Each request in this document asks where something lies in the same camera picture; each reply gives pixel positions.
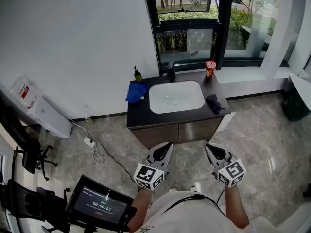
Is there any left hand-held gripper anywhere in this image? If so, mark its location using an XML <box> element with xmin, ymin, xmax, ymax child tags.
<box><xmin>133</xmin><ymin>141</ymin><xmax>174</xmax><ymax>191</ymax></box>

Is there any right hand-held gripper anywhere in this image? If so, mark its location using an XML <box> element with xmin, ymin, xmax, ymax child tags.
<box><xmin>205</xmin><ymin>143</ymin><xmax>247</xmax><ymax>188</ymax></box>

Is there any dark grey rag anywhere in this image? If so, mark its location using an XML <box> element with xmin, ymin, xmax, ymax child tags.
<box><xmin>206</xmin><ymin>94</ymin><xmax>225</xmax><ymax>115</ymax></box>

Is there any black faucet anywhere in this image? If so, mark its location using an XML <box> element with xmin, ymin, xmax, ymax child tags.
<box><xmin>167</xmin><ymin>61</ymin><xmax>177</xmax><ymax>83</ymax></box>

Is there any person's right forearm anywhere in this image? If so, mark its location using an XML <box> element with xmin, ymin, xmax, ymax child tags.
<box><xmin>223</xmin><ymin>184</ymin><xmax>251</xmax><ymax>229</ymax></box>

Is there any person's left forearm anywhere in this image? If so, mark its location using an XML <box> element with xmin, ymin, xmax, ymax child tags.
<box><xmin>127</xmin><ymin>187</ymin><xmax>156</xmax><ymax>232</ymax></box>

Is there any dark vanity cabinet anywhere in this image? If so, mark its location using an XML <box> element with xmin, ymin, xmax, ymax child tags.
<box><xmin>126</xmin><ymin>70</ymin><xmax>232</xmax><ymax>150</ymax></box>

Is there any white sink basin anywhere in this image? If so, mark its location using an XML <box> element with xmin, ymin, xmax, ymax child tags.
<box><xmin>149</xmin><ymin>80</ymin><xmax>206</xmax><ymax>114</ymax></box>

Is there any person's white shirt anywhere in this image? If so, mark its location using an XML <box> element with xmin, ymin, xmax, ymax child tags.
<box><xmin>135</xmin><ymin>190</ymin><xmax>255</xmax><ymax>233</ymax></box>

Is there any crumpled blue fabric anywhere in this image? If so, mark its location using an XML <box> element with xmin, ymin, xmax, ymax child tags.
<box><xmin>125</xmin><ymin>82</ymin><xmax>149</xmax><ymax>104</ymax></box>

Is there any white power strip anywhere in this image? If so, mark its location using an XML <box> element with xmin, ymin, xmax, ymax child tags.
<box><xmin>83</xmin><ymin>136</ymin><xmax>96</xmax><ymax>148</ymax></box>

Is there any black monitor screen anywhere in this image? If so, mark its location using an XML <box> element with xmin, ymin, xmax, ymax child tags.
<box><xmin>65</xmin><ymin>175</ymin><xmax>138</xmax><ymax>233</ymax></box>

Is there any green soap pump bottle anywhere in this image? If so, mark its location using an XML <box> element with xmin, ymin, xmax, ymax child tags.
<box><xmin>133</xmin><ymin>65</ymin><xmax>144</xmax><ymax>84</ymax></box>

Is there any red drink cup with straw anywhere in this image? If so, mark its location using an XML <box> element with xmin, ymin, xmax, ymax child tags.
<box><xmin>205</xmin><ymin>49</ymin><xmax>217</xmax><ymax>79</ymax></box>

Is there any white box appliance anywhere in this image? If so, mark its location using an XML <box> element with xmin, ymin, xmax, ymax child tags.
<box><xmin>26</xmin><ymin>96</ymin><xmax>73</xmax><ymax>139</ymax></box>

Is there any black mesh chair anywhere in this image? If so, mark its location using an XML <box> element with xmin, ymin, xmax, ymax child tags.
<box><xmin>0</xmin><ymin>178</ymin><xmax>71</xmax><ymax>233</ymax></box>

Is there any clear bag with red label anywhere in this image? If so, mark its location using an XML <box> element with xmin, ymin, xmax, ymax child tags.
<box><xmin>9</xmin><ymin>76</ymin><xmax>37</xmax><ymax>110</ymax></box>

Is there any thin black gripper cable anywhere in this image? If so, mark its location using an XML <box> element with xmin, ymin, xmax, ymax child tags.
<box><xmin>215</xmin><ymin>187</ymin><xmax>226</xmax><ymax>204</ymax></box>

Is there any black floor cable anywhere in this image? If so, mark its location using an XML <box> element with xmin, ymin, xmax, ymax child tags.
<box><xmin>90</xmin><ymin>137</ymin><xmax>139</xmax><ymax>192</ymax></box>

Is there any black chest strap cable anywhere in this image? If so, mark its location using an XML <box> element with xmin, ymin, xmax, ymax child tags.
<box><xmin>162</xmin><ymin>194</ymin><xmax>227</xmax><ymax>216</ymax></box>

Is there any white floor cable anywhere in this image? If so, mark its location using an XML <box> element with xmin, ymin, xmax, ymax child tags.
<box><xmin>69</xmin><ymin>119</ymin><xmax>104</xmax><ymax>165</ymax></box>

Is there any black window frame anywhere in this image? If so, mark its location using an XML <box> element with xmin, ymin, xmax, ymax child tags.
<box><xmin>142</xmin><ymin>0</ymin><xmax>290</xmax><ymax>72</ymax></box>

